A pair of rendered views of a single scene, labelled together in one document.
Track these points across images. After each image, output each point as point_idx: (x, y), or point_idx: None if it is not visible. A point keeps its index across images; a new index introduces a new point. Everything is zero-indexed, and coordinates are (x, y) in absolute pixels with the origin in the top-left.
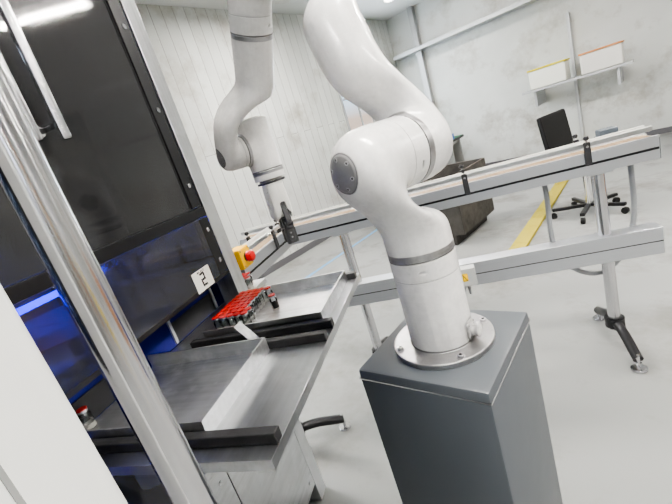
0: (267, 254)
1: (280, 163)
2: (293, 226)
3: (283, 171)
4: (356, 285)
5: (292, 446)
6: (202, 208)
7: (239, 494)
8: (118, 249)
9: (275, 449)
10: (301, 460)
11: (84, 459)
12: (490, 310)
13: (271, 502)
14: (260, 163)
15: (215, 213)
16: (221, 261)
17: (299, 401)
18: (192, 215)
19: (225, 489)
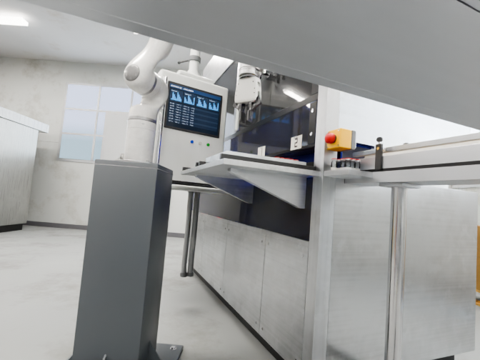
0: (455, 159)
1: (239, 68)
2: (238, 111)
3: (239, 73)
4: (217, 163)
5: (297, 311)
6: (316, 94)
7: (264, 260)
8: (273, 116)
9: (181, 171)
10: (298, 335)
11: None
12: (113, 160)
13: (271, 297)
14: None
15: (324, 97)
16: (311, 136)
17: (186, 169)
18: (308, 100)
19: (262, 247)
